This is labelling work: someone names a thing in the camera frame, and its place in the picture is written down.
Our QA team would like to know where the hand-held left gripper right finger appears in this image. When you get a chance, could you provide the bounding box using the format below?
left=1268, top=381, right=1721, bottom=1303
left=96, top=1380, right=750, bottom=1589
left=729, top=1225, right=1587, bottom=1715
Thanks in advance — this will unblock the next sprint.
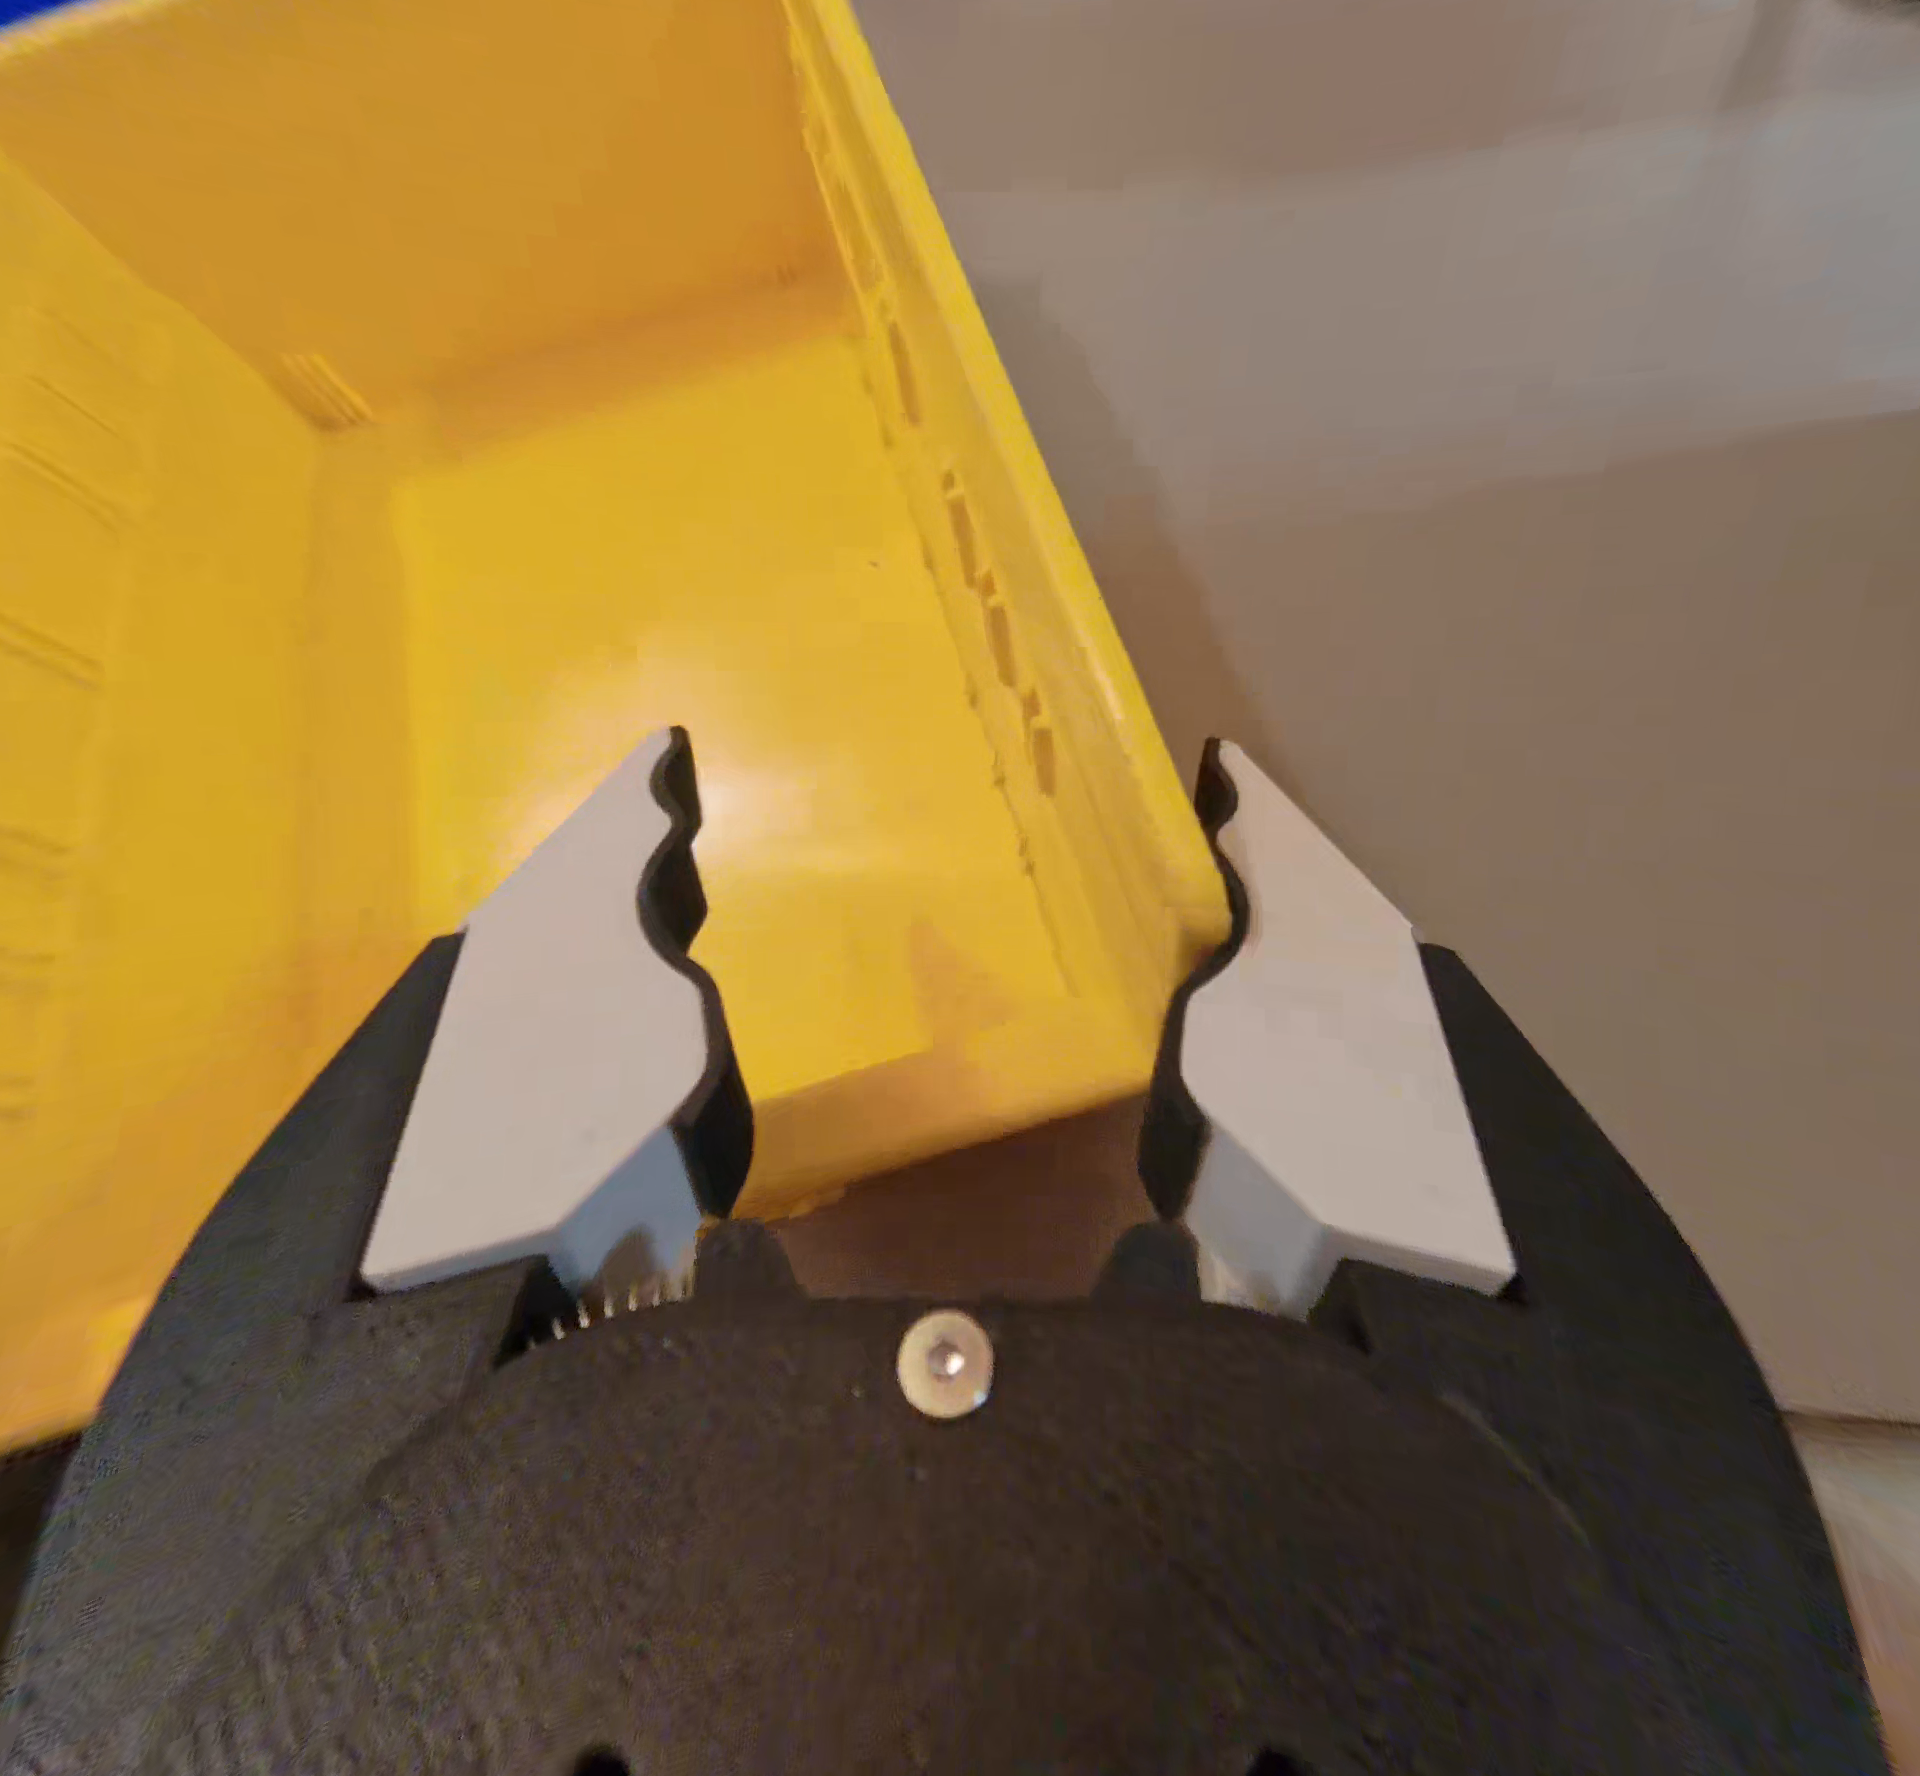
left=1133, top=738, right=1520, bottom=1326

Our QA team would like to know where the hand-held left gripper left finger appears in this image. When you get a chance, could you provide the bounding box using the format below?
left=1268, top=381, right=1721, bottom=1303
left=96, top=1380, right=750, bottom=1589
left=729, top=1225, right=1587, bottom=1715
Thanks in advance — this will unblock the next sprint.
left=355, top=727, right=756, bottom=1306

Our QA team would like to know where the yellow plastic bin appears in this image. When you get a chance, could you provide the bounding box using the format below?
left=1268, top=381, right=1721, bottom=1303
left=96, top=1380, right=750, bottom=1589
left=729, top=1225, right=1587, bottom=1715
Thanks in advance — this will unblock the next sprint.
left=0, top=0, right=1235, bottom=1456

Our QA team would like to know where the grey desk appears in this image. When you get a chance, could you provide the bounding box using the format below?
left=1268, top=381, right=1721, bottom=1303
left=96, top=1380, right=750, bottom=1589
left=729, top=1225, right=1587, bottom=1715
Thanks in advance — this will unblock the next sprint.
left=793, top=0, right=1920, bottom=1426

